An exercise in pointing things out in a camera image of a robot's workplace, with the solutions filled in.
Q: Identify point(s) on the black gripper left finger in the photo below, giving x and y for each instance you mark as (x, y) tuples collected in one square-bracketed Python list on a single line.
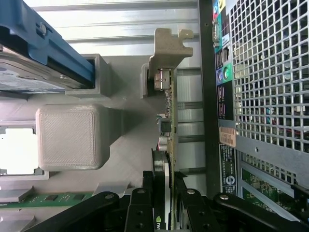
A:
[(141, 212)]

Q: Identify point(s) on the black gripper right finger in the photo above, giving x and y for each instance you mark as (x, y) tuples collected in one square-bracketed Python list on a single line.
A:
[(190, 212)]

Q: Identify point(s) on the green motherboard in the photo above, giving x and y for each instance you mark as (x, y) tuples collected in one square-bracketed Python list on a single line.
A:
[(265, 191)]

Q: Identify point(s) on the green RAM stick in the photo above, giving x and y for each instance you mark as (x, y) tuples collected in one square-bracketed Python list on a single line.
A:
[(48, 199)]

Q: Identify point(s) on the black open PC case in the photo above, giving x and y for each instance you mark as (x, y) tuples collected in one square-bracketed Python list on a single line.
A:
[(265, 149)]

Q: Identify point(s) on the grey plastic parts rack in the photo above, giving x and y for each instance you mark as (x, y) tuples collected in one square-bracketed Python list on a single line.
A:
[(67, 137)]

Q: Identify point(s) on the silver CPU chip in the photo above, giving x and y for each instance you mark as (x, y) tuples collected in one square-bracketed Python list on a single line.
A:
[(17, 149)]

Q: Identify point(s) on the hard disk in blue caddy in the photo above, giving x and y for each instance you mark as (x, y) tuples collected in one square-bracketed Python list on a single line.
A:
[(24, 75)]

